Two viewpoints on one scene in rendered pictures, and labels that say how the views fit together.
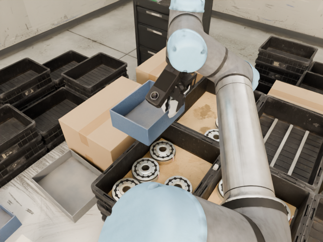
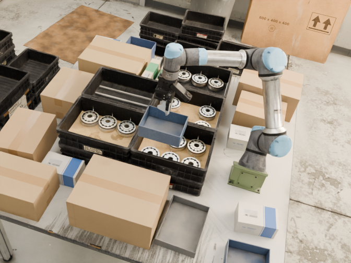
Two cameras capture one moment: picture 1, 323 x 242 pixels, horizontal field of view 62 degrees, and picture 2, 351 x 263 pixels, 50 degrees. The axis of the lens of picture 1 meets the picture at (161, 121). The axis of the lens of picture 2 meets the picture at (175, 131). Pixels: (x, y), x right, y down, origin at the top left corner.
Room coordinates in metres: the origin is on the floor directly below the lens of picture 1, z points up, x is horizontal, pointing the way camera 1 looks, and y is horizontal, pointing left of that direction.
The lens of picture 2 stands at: (1.18, 1.21, 2.34)
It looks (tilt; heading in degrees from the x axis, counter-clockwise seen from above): 45 degrees down; 243
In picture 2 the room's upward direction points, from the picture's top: 9 degrees clockwise
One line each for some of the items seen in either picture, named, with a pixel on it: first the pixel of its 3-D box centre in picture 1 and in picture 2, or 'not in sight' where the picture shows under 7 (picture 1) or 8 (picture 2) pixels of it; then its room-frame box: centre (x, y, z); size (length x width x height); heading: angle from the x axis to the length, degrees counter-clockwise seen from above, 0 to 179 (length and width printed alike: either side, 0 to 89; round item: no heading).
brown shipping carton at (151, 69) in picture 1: (167, 74); (19, 186); (1.34, -0.03, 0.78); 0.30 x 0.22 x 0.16; 145
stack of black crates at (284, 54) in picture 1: (279, 71); not in sight; (2.00, -1.04, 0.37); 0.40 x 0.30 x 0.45; 54
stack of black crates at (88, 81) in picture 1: (99, 92); not in sight; (1.70, 0.49, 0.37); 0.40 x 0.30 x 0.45; 143
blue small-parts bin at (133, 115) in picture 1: (149, 110); (163, 126); (0.65, 0.04, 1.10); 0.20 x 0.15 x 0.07; 144
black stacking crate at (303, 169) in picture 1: (281, 144); (122, 95); (0.71, -0.48, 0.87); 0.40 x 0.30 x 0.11; 145
